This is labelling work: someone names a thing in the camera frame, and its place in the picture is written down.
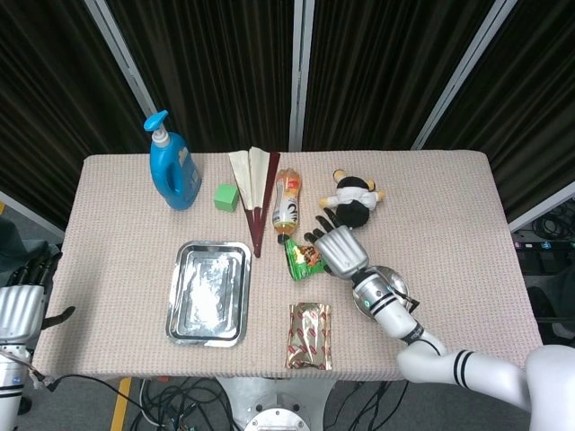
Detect dark green fabric cover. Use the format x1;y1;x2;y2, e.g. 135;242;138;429
0;218;63;288

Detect rectangular steel tray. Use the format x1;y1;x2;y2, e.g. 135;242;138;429
164;241;252;347

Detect black equipment cable bundle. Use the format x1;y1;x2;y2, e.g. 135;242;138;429
514;213;575;252

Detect pink woven tablecloth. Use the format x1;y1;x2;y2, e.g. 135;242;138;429
33;150;545;383

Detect folding fan, dark red ribs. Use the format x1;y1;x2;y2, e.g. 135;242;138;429
227;145;281;259

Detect grey aluminium partition post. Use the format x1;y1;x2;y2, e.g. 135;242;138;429
84;0;158;119
288;0;315;152
411;0;518;151

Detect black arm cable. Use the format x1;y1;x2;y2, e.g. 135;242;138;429
31;370;152;431
389;286;420;312

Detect green cube block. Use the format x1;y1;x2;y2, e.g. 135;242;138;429
213;182;239;212

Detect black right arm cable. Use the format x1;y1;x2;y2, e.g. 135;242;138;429
389;286;420;312

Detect orange drink plastic bottle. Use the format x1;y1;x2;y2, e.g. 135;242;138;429
272;168;303;246

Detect black white plush toy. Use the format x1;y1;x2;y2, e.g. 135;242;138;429
319;169;386;231

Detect black floor cable bundle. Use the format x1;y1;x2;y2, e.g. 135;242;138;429
129;376;234;431

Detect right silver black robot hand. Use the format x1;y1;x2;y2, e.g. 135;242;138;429
304;207;367;278

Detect green orange snack bag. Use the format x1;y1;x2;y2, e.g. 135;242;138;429
283;236;332;283

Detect blue detergent pump bottle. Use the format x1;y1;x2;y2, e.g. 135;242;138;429
143;110;202;211

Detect black pleated partition panel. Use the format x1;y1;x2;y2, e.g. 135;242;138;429
0;0;149;225
107;0;297;153
303;0;500;153
426;0;575;222

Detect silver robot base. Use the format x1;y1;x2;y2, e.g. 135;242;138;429
215;375;338;431

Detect red gold snack packet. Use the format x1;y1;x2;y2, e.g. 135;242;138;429
283;302;333;371

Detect round steel plate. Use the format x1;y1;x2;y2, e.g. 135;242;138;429
352;265;411;321

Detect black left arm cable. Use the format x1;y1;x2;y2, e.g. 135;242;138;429
31;370;152;431

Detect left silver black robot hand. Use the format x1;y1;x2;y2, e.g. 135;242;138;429
0;251;76;347

